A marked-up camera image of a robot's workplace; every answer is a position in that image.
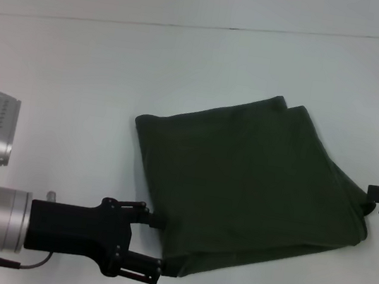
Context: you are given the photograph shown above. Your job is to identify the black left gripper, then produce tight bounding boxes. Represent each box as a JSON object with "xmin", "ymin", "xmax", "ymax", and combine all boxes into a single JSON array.
[{"xmin": 20, "ymin": 184, "xmax": 191, "ymax": 284}]

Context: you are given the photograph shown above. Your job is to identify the dark green FREE t-shirt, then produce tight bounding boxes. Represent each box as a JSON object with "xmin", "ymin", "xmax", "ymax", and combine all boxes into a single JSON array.
[{"xmin": 112, "ymin": 74, "xmax": 379, "ymax": 284}]

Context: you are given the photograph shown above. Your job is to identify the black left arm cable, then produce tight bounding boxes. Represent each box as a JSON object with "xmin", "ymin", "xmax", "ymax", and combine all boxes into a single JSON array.
[{"xmin": 0, "ymin": 244, "xmax": 53, "ymax": 274}]

